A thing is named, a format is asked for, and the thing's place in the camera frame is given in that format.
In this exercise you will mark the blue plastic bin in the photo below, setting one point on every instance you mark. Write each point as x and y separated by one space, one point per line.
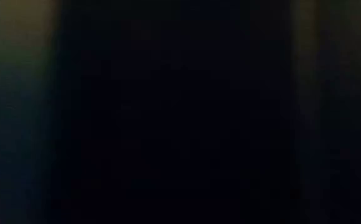
180 112

